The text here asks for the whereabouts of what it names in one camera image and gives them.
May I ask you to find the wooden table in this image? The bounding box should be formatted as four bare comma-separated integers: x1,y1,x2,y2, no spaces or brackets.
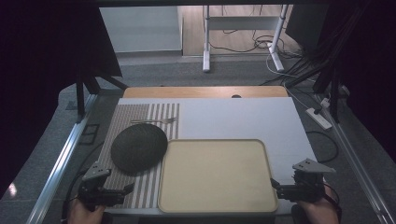
122,85,290,99

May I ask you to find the white cabinet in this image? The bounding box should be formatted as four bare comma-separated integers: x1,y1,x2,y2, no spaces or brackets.
99,6,184,53

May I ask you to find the white board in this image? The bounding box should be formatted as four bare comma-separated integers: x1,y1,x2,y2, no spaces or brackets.
117,97,318,185

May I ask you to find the person's left hand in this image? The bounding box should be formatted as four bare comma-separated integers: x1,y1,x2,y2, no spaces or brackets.
67,199,106,224

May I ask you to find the white cable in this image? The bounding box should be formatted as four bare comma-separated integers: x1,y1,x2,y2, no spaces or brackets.
265,52,312,110

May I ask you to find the beige rectangular tray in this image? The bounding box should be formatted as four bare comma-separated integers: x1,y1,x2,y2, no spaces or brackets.
157,138,280,215

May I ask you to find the black cable bundle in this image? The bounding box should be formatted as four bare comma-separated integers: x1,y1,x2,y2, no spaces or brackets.
260,6,368,89

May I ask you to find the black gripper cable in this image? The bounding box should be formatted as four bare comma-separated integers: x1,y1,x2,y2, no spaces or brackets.
322,182,343,222

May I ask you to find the dark round plate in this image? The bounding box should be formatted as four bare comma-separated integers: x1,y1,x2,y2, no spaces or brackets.
110,122,169,175

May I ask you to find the aluminium rail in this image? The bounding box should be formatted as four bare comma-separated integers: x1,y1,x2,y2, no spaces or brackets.
25,92,100,224
313,92,396,224

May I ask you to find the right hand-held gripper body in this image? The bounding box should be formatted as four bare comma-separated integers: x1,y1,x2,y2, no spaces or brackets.
276,158,337,203

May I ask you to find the black floor frame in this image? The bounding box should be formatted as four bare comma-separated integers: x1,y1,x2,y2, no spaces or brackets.
78,123,101,146

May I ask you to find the black stand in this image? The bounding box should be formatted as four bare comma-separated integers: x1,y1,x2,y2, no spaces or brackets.
75,70,129,117
312,69,341,123

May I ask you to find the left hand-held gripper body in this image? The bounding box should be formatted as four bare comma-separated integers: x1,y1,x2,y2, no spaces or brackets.
77,161,126,213

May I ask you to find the person's right hand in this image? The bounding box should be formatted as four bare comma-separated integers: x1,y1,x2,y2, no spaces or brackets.
295,186,340,224

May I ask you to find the white desk frame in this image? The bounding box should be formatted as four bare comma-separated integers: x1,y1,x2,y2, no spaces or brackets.
202,4,290,74

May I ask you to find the black curtain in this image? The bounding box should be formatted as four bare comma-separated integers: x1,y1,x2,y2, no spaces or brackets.
320,0,396,157
0,0,123,199

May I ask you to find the thin black floor cable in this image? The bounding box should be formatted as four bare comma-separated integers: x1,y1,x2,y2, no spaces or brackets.
207,4,302,60

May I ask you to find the striped rectangular placemat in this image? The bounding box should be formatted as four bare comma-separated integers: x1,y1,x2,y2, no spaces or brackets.
97,103,180,210

